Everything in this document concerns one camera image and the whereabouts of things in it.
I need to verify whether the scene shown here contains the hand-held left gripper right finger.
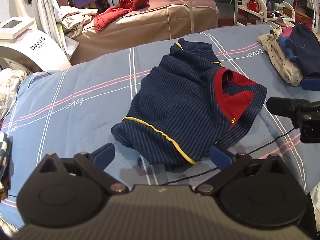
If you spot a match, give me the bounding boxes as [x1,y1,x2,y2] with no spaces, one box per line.
[195,146,286,195]

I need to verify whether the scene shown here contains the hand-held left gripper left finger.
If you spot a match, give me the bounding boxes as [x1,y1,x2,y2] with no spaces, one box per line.
[37,143,128,195]

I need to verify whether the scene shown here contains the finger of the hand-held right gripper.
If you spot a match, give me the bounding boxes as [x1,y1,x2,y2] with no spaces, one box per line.
[266,97,312,128]
[301,77,320,92]

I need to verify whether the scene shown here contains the navy striped shirt red collar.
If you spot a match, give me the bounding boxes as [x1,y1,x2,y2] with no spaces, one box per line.
[111,38,268,170]

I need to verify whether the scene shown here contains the blue plaid bed sheet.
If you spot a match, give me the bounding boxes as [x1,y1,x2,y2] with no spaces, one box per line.
[0,24,320,230]

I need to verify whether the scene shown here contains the navy blue garment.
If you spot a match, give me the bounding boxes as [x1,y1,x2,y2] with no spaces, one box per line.
[277,22,320,78]

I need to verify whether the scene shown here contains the cream polka-dot garment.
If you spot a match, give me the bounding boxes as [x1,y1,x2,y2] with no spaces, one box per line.
[257,27,305,86]

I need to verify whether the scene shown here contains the white metal trolley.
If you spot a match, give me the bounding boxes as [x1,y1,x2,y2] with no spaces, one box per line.
[234,0,296,27]

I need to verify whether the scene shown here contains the striped folded cloth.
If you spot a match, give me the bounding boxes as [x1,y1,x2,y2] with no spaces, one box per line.
[0,132,13,201]

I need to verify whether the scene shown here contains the floral patterned cloth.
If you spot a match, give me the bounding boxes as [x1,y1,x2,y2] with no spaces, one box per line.
[0,68,33,121]

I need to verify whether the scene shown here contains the white curved machine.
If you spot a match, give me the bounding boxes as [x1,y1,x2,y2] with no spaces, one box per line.
[0,17,72,73]

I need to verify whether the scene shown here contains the brown covered bed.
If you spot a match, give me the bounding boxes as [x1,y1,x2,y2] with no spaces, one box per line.
[70,0,220,66]

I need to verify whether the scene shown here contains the crumpled beige blanket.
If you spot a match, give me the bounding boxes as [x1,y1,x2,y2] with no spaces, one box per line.
[58,6,98,38]

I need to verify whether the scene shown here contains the red puffer jacket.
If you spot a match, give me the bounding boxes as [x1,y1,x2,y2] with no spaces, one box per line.
[94,0,150,32]

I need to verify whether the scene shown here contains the hanging white garment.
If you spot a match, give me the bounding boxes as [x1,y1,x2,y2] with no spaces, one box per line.
[30,0,68,55]

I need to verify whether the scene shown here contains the black cable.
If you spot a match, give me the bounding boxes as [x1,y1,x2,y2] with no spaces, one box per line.
[172,128,302,182]

